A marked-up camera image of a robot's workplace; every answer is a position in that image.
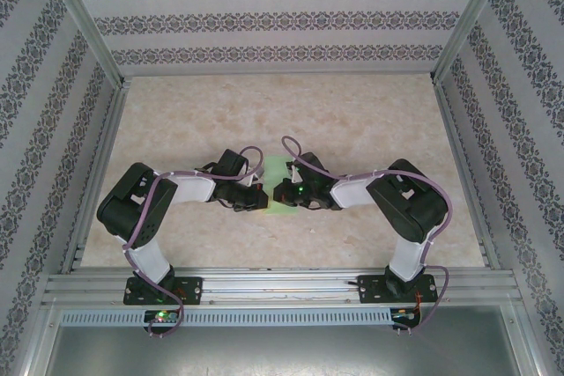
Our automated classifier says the green paper sheet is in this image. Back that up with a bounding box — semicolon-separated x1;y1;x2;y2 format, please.
263;154;301;217

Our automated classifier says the grey metal sheet panel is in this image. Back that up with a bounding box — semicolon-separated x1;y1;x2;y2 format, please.
41;325;530;376

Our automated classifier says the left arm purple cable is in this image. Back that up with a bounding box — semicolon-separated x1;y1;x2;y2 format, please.
122;144;266;340

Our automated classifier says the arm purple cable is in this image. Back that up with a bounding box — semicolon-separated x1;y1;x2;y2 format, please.
280;136;455;335
122;144;266;340

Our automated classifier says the aluminium mounting rail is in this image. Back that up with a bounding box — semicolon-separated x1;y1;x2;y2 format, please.
41;266;517;307

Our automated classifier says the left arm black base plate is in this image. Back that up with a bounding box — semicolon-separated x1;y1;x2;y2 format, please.
122;276;204;307

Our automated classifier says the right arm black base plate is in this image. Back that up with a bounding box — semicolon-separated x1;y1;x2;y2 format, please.
358;273;439;306

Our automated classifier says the grey slotted cable duct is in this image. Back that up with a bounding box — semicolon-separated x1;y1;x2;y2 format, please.
58;308;394;327

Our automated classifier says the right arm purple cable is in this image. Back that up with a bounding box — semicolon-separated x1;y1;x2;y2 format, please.
280;136;455;335

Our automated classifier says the aluminium side rail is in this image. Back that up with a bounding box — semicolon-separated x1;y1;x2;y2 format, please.
432;78;502;272
60;77;132;275

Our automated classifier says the aluminium frame post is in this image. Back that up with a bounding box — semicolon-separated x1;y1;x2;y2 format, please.
41;0;132;89
430;0;519;86

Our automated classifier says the aluminium frame bar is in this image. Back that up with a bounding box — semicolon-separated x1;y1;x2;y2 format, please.
17;300;61;376
506;304;548;376

